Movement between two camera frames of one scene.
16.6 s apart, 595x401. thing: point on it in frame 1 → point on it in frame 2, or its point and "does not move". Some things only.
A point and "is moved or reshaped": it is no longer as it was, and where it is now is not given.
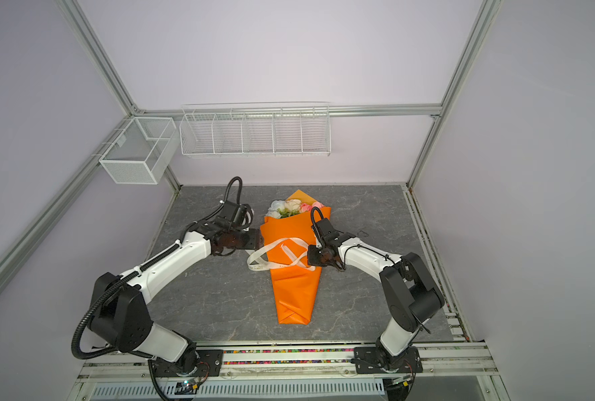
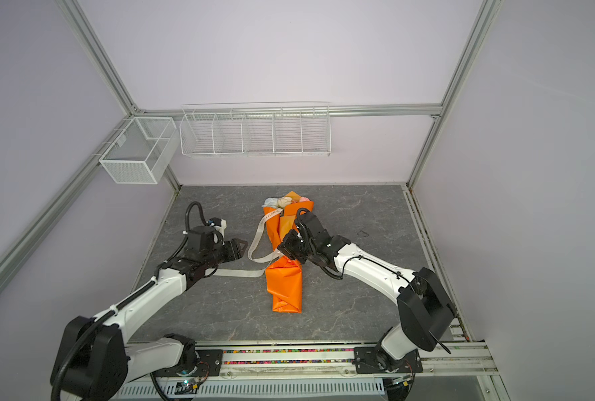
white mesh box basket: (142, 151) does not move
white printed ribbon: (278, 256) is moved or reshaped
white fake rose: (272, 211) is moved or reshaped
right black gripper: (312, 257) → (287, 246)
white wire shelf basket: (256, 129) does not move
